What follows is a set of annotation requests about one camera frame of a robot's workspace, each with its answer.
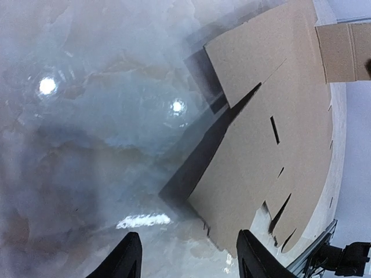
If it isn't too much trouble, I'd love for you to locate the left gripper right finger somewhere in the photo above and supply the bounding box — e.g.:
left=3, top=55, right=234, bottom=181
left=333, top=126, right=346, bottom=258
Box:
left=236, top=229, right=296, bottom=278

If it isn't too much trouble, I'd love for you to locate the right table edge rail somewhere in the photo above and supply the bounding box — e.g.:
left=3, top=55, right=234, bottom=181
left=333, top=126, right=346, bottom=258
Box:
left=286, top=220, right=337, bottom=277

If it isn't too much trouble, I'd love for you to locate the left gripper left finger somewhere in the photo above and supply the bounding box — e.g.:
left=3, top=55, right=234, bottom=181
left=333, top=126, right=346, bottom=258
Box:
left=86, top=232, right=142, bottom=278

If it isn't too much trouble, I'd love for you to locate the brown cardboard box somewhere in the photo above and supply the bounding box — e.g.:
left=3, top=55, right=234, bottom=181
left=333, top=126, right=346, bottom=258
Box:
left=190, top=1, right=370, bottom=255

